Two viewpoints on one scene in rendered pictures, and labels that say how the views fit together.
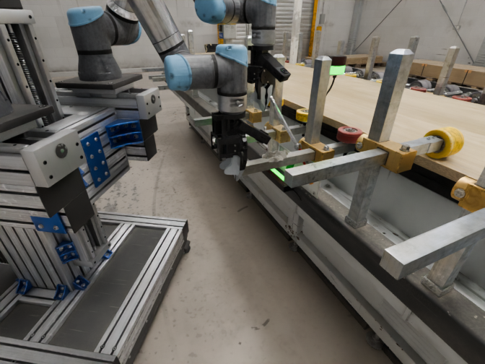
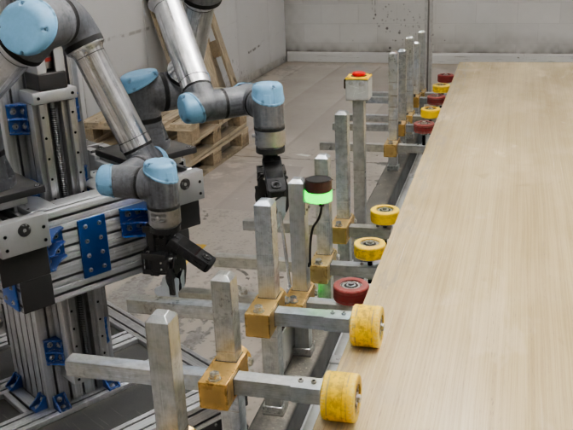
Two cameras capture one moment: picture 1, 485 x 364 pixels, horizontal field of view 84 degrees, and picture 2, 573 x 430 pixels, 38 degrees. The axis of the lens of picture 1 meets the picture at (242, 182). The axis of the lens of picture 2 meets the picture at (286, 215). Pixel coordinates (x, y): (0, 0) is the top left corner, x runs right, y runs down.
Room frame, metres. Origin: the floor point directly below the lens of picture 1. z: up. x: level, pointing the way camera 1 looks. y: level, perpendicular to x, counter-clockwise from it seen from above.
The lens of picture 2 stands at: (-0.48, -1.34, 1.68)
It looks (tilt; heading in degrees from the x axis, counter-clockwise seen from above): 20 degrees down; 40
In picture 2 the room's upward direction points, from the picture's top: 3 degrees counter-clockwise
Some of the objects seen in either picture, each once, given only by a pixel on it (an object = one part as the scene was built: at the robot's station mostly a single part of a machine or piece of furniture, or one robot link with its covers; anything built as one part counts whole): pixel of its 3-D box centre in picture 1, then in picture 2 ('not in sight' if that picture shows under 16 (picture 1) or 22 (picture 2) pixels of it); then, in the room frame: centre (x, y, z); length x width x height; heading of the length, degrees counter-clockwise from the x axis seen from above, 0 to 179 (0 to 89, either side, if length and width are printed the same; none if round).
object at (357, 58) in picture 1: (344, 59); not in sight; (9.09, -3.17, 0.23); 2.41 x 0.77 x 0.17; 113
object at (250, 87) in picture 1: (249, 92); (343, 193); (1.32, -0.03, 0.93); 0.04 x 0.04 x 0.48; 24
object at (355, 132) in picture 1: (347, 144); (351, 305); (0.88, -0.37, 0.85); 0.08 x 0.08 x 0.11
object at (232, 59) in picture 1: (230, 70); (160, 183); (0.69, 0.03, 1.12); 0.09 x 0.08 x 0.11; 112
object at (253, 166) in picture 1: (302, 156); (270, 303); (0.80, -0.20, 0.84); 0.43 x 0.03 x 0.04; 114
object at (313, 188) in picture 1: (296, 170); (296, 326); (0.88, -0.20, 0.75); 0.26 x 0.01 x 0.10; 24
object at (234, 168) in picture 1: (233, 170); (166, 292); (0.68, 0.03, 0.86); 0.06 x 0.03 x 0.09; 114
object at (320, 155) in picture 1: (315, 150); (300, 301); (0.84, -0.25, 0.85); 0.14 x 0.06 x 0.05; 24
